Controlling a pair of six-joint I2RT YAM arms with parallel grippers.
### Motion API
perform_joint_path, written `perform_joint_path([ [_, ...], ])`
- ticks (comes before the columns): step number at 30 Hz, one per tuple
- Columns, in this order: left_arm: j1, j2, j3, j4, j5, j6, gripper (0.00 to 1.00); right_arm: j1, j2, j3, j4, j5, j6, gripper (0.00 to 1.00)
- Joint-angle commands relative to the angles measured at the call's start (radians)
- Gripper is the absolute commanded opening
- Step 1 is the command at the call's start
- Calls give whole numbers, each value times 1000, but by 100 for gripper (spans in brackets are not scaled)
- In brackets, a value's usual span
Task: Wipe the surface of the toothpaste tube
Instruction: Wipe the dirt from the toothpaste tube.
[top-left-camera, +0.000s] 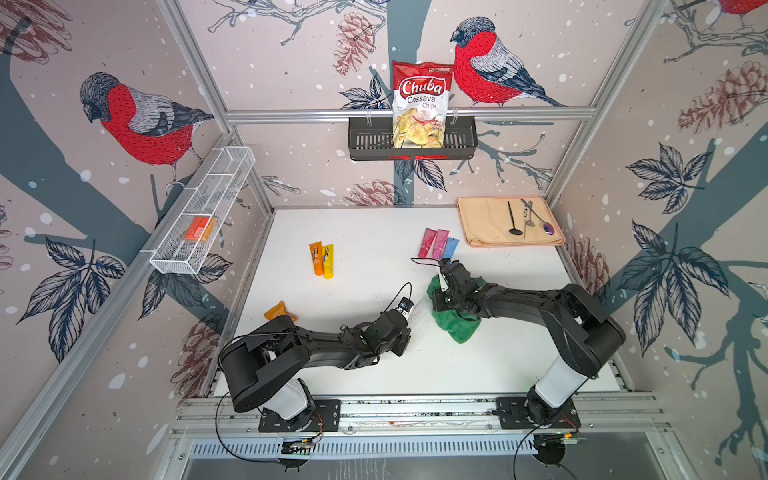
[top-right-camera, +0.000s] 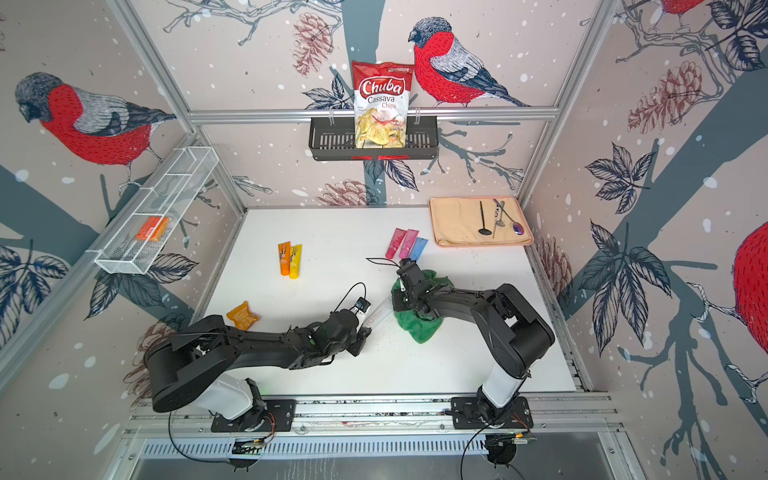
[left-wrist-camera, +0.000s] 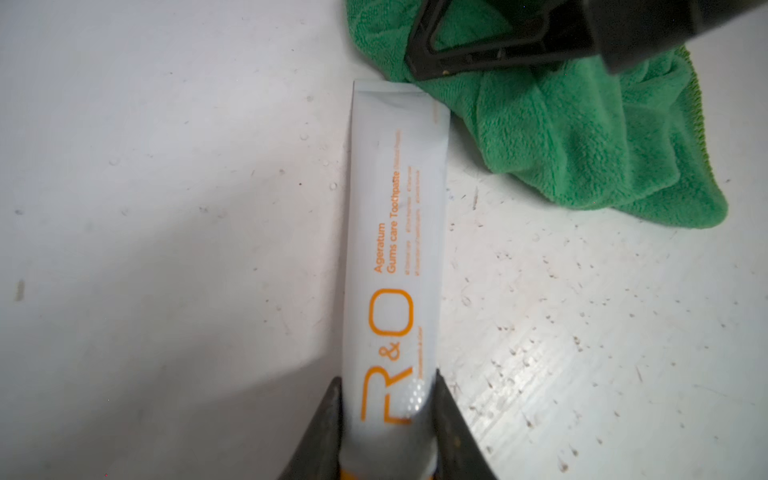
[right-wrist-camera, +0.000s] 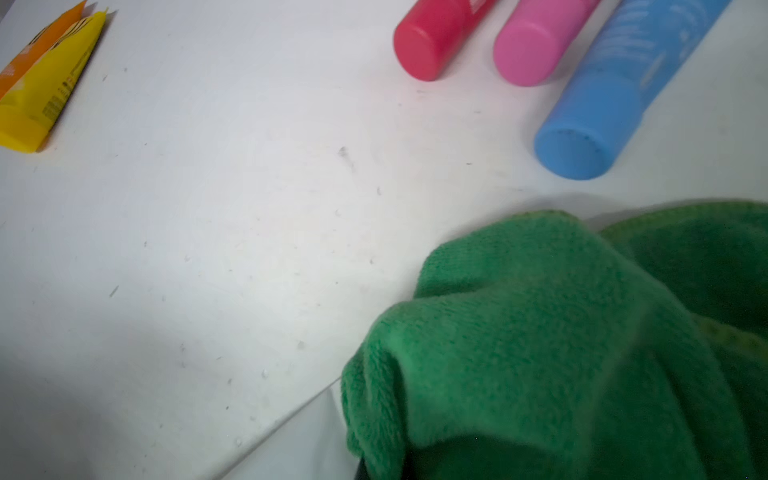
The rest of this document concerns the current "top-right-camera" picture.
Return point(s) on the white wire shelf basket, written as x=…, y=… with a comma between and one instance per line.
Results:
x=180, y=179

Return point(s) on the black ladle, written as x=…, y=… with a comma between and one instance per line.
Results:
x=483, y=230

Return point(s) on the aluminium front rail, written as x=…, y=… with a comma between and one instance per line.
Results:
x=358, y=415

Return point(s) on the purple spoon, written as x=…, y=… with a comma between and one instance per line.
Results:
x=517, y=227

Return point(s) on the red cassava chips bag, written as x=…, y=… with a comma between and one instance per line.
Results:
x=381, y=99

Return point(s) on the beige cloth mat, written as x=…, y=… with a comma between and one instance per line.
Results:
x=456, y=221

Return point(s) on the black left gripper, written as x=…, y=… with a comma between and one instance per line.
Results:
x=362, y=337

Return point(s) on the orange toothpaste tube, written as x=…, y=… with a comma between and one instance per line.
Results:
x=285, y=254

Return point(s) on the black wall basket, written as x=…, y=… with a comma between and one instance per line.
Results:
x=346, y=140

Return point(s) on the green microfibre cloth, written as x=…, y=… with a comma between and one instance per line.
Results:
x=421, y=327

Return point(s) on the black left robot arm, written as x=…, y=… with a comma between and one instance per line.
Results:
x=182, y=366

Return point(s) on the light blue toothpaste tube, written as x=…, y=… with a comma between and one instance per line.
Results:
x=418, y=248

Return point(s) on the yellow toothpaste tube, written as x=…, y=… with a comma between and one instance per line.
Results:
x=295, y=260

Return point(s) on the dark pink toothpaste tube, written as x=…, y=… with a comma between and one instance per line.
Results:
x=395, y=243

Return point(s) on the light pink toothpaste tube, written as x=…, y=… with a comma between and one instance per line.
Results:
x=408, y=242

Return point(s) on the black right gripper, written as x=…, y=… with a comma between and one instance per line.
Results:
x=397, y=307

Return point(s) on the orange packet in basket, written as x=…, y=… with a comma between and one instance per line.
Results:
x=153, y=229

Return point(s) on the orange snack wrapper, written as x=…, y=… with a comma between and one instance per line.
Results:
x=242, y=317

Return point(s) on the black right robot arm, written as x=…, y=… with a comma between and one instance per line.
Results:
x=515, y=334

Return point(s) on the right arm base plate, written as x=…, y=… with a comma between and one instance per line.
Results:
x=492, y=414

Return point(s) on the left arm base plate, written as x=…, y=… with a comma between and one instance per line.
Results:
x=271, y=415

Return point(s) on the white orange-capped toothpaste tube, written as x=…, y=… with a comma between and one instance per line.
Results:
x=379, y=313

